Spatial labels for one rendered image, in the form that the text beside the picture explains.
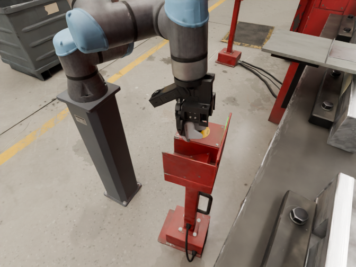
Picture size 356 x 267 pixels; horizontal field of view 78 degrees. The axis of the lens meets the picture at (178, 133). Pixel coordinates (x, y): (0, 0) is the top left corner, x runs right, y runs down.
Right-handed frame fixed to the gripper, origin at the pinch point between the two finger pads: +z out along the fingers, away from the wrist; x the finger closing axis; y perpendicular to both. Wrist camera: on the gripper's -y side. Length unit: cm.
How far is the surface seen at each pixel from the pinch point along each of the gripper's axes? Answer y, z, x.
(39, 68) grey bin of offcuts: -196, 52, 104
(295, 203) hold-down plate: 26.9, -4.3, -15.1
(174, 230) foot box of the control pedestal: -11, 71, 0
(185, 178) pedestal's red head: 0.6, 13.2, -4.9
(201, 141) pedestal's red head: 2.9, 6.1, 5.1
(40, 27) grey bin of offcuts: -191, 18, 122
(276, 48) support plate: 19.6, -14.7, 28.7
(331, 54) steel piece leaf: 34.1, -13.6, 29.6
